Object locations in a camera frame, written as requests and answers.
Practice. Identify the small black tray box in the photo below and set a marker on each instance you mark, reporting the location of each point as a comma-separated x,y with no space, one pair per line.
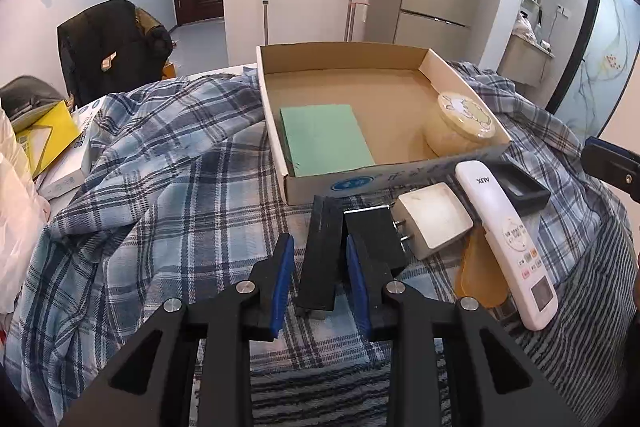
525,192

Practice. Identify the black jacket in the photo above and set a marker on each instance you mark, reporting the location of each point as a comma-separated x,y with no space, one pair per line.
105,47

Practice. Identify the short black block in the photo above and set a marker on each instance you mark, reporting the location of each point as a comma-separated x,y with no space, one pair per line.
377,237

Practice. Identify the long black block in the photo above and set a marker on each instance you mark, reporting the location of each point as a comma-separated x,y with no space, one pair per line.
320,257

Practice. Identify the frosted glass door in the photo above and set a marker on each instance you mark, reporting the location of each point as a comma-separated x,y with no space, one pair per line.
600,57

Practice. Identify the round container with yellow lid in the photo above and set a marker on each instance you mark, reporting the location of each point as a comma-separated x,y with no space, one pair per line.
462,122

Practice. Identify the orange soap bar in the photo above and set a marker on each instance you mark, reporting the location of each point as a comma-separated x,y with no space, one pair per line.
477,272

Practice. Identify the yellow folder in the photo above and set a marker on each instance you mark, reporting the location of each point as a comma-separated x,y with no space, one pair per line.
52,137

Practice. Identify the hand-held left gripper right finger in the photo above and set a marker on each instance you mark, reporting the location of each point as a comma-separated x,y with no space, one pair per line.
357,287

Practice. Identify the green notepad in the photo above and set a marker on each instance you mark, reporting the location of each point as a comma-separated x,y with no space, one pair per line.
322,139

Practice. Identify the small cardboard box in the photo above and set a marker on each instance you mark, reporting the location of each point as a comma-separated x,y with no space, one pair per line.
169,69

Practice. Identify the beige counter cabinet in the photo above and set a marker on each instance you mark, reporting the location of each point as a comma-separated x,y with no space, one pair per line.
525,62

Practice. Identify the white remote control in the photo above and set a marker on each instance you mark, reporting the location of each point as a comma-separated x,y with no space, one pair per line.
505,232

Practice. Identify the white wall outlet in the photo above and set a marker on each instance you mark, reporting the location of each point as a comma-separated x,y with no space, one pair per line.
564,11

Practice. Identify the blue plaid cloth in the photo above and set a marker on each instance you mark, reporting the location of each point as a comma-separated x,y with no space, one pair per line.
175,187

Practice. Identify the white box with blue label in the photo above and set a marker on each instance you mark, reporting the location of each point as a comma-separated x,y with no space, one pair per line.
75,157

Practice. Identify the grey bag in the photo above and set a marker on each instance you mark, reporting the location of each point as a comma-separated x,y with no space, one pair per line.
27,94

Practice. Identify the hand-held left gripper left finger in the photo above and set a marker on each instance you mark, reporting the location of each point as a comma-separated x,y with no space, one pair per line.
281,287

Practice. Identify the white charger adapter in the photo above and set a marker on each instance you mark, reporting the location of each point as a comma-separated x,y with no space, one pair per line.
435,217

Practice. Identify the white bag on counter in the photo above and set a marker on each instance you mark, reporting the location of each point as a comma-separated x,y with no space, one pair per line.
524,27

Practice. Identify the white plastic bag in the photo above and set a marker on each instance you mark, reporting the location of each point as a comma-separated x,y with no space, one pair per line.
15,217

